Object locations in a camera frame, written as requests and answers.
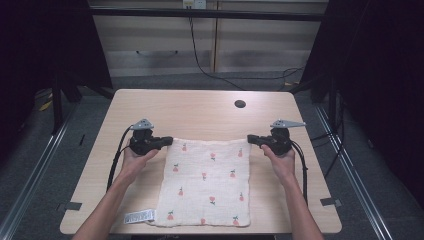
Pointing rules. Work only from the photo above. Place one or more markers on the white cloth with pink print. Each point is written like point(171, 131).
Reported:
point(205, 186)

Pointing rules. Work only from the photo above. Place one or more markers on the black stand leg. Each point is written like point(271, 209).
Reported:
point(57, 106)

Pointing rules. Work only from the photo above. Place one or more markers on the grey tape strip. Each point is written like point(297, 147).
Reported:
point(330, 202)
point(74, 206)

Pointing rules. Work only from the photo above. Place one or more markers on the white wall socket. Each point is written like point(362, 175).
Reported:
point(194, 3)

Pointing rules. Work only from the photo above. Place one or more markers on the yellow floor marker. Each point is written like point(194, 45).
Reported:
point(45, 105)

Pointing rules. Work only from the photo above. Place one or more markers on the person's left hand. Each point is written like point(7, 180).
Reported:
point(135, 163)

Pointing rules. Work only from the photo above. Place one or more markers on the black curtain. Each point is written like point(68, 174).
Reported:
point(43, 43)
point(383, 83)

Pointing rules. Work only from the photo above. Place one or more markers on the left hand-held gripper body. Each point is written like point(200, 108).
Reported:
point(142, 140)

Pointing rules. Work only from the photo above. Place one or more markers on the metal floor rail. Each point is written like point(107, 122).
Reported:
point(36, 166)
point(353, 173)

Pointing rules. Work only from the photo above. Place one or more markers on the black round table grommet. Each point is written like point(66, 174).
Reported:
point(240, 103)

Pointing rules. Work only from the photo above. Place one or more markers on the black horizontal bar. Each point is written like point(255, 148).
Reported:
point(206, 14)

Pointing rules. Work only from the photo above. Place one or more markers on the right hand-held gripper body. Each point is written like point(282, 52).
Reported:
point(280, 140)

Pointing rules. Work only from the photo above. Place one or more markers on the person's right hand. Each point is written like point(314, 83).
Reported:
point(283, 165)

